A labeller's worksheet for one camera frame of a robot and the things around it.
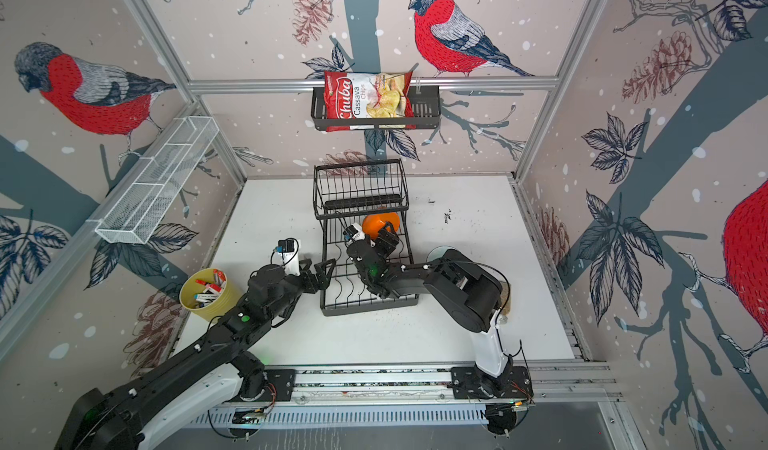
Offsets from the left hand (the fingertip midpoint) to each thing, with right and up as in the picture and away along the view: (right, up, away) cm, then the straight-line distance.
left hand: (322, 262), depth 78 cm
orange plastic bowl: (+13, +10, +10) cm, 19 cm away
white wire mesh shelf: (-44, +13, -7) cm, 47 cm away
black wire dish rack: (+4, +18, +12) cm, 22 cm away
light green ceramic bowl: (+33, +2, +7) cm, 33 cm away
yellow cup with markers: (-31, -9, +1) cm, 33 cm away
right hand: (+16, +5, +13) cm, 21 cm away
